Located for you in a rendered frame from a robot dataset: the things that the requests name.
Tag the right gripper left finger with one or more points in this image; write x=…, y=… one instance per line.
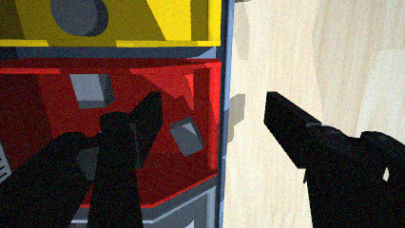
x=48, y=189

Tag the dark grey metal shelf frame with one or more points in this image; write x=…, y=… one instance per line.
x=223, y=53

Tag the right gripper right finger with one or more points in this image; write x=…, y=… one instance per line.
x=343, y=174

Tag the grey open bin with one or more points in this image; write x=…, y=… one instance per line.
x=194, y=208

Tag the red bin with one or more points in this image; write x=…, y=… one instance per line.
x=38, y=104

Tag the yellow open bin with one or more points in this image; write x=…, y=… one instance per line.
x=131, y=24

